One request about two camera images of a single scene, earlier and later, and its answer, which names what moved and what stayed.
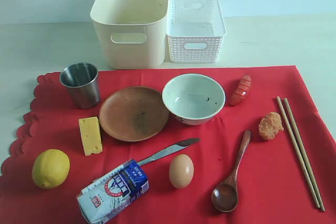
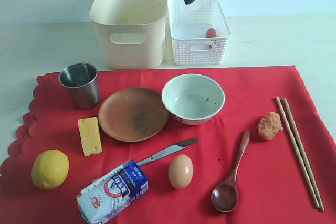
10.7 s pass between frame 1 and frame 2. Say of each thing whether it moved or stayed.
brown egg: stayed
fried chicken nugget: stayed
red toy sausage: moved
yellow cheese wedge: stayed
